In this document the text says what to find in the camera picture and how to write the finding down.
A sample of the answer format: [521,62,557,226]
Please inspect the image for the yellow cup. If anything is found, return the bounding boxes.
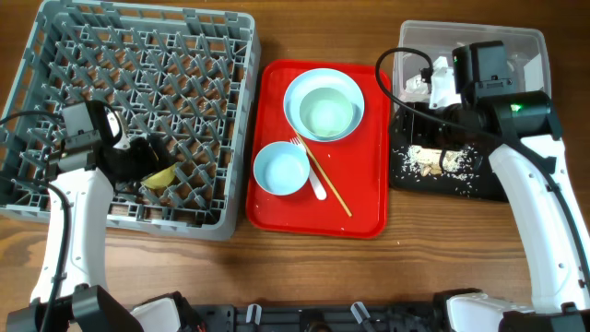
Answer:
[141,164,176,189]

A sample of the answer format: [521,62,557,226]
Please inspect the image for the rice and food scraps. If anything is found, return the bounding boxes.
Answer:
[393,145,481,197]

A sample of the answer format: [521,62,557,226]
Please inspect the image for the light green bowl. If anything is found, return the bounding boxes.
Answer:
[299,88,354,139]

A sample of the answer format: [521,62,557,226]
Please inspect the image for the white napkin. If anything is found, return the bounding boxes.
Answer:
[405,74,430,94]

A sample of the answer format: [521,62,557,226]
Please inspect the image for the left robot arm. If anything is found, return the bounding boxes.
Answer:
[6,101,175,331]

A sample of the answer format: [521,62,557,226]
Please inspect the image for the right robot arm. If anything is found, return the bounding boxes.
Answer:
[391,41,589,331]

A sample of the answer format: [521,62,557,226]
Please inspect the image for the grey dishwasher rack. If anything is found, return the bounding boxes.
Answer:
[1,1,261,241]

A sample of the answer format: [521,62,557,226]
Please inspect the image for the black plastic tray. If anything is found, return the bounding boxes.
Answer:
[389,109,507,202]

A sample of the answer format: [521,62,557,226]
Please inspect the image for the clear plastic bin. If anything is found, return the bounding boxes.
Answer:
[393,20,551,104]

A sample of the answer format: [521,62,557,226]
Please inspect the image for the large light blue plate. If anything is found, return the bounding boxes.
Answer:
[283,68,365,142]

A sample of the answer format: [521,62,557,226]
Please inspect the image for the red plastic tray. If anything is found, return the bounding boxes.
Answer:
[245,60,391,239]

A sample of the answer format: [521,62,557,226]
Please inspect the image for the white plastic fork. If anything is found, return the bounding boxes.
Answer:
[290,137,327,201]

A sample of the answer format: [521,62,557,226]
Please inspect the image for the wooden chopstick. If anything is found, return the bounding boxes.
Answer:
[289,133,352,218]

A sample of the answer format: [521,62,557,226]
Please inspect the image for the left black cable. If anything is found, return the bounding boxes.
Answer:
[0,109,75,332]

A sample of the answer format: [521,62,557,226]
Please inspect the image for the black cable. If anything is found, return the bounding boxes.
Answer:
[374,46,590,287]
[0,109,75,332]

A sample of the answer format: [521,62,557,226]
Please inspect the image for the right black cable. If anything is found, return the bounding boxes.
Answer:
[374,46,590,287]

